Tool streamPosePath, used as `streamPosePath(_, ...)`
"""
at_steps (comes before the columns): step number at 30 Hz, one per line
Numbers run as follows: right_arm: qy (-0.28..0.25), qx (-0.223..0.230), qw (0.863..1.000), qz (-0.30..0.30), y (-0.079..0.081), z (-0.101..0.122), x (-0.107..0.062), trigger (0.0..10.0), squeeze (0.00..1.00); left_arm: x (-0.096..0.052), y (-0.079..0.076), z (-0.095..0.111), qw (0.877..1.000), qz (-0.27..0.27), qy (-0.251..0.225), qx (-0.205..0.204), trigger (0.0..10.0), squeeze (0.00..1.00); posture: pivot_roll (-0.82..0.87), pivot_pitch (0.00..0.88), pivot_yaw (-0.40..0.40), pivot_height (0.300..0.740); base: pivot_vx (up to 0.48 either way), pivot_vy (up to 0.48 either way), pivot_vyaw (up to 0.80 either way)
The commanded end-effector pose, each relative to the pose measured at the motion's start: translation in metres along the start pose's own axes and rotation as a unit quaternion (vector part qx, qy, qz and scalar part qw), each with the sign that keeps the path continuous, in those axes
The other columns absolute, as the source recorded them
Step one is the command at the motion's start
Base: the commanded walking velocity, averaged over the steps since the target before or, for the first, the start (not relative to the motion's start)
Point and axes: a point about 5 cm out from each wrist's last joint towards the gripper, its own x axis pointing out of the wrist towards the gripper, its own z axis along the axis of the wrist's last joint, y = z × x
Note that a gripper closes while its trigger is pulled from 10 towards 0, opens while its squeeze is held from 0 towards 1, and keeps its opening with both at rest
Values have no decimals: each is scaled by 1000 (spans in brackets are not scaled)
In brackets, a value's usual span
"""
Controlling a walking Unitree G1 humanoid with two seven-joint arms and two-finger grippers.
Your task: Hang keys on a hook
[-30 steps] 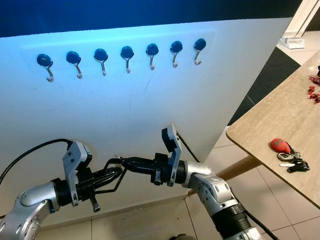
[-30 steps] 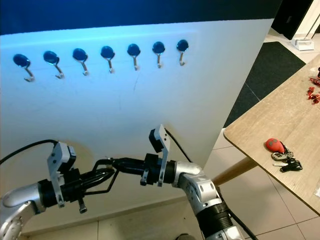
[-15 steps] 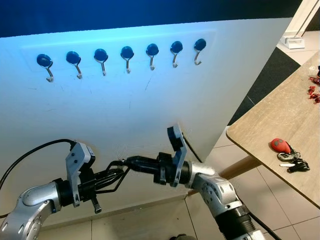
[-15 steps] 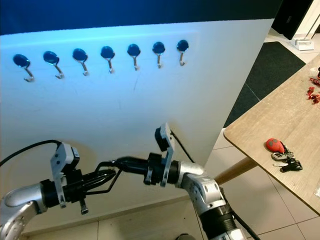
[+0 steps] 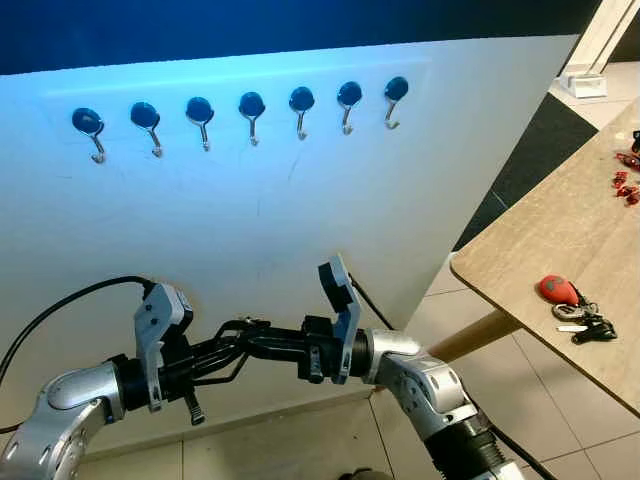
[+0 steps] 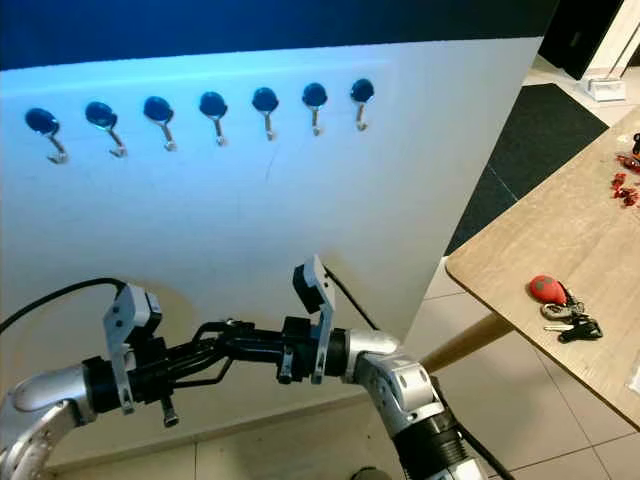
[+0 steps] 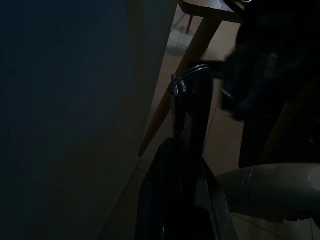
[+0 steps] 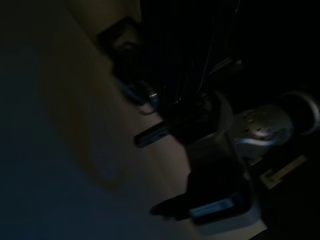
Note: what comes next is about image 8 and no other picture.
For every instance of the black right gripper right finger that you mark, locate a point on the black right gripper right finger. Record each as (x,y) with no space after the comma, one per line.
(227,30)

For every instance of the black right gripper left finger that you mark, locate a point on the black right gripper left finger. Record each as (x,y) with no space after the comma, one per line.
(180,45)

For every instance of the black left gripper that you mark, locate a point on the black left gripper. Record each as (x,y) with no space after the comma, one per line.
(190,125)

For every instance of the black rectangular frame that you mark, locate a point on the black rectangular frame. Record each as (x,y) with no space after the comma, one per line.
(212,208)

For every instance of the white hook board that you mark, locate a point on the white hook board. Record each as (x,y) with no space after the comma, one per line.
(62,150)

